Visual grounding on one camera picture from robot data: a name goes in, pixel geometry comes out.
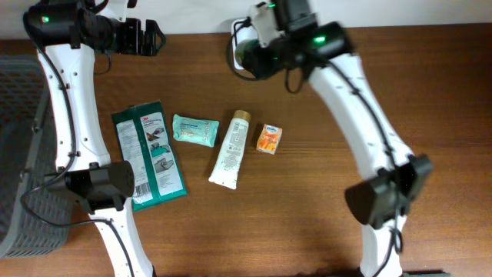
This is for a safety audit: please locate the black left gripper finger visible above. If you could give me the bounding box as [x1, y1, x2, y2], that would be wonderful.
[144, 35, 166, 56]
[145, 19, 163, 37]

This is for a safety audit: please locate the orange small juice carton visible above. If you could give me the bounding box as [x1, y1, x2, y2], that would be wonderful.
[256, 124, 283, 155]

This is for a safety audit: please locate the green 3M cloth package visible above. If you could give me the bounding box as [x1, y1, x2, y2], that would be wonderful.
[111, 101, 188, 212]

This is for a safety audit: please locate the teal wet wipes pack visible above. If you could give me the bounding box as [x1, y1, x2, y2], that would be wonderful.
[172, 114, 220, 148]

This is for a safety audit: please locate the white tube gold cap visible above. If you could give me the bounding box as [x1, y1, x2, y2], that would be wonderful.
[208, 110, 251, 189]

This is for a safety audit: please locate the green lid glass jar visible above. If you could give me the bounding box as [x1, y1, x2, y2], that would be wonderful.
[234, 40, 251, 68]

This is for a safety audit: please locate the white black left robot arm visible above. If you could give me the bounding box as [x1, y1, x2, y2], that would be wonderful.
[22, 0, 166, 276]

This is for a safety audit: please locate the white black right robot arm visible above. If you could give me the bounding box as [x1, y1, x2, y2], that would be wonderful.
[234, 1, 433, 276]

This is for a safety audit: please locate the white barcode scanner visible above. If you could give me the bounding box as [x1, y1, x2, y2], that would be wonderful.
[226, 17, 260, 73]

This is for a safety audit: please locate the grey plastic basket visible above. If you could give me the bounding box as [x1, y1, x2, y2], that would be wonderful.
[1, 55, 72, 259]

